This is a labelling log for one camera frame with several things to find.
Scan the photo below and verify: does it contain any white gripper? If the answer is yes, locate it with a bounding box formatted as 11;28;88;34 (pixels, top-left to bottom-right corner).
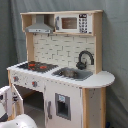
0;86;12;120

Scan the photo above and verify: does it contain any white oven door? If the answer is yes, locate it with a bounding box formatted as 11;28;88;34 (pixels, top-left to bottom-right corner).
11;85;24;118

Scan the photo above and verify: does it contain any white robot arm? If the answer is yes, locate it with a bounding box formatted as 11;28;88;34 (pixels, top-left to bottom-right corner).
0;86;38;128

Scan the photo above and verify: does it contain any wooden toy kitchen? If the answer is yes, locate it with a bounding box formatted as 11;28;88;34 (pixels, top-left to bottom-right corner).
8;10;115;128

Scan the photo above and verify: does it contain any red left stove knob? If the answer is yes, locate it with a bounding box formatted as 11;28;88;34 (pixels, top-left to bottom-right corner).
13;76;19;82

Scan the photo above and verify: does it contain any red stove knob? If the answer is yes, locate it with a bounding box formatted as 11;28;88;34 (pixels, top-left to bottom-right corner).
32;81;37;87
13;76;19;82

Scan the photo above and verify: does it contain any red right stove knob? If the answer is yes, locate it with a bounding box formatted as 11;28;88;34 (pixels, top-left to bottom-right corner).
32;81;37;87

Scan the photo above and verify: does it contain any black toy stovetop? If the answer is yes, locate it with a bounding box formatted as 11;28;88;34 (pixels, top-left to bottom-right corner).
20;61;56;73

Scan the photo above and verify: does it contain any white cabinet door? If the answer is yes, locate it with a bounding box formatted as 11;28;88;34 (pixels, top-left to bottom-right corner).
44;82;82;128

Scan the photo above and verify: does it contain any grey toy sink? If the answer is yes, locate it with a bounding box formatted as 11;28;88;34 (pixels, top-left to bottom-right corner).
53;67;92;81

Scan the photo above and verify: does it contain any grey range hood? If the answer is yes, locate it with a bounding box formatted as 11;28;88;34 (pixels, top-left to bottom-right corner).
25;15;54;34

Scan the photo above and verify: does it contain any black toy faucet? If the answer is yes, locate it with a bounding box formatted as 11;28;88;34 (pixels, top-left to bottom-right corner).
75;50;95;71

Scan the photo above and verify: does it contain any toy microwave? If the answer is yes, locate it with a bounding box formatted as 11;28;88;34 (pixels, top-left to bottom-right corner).
55;14;93;34

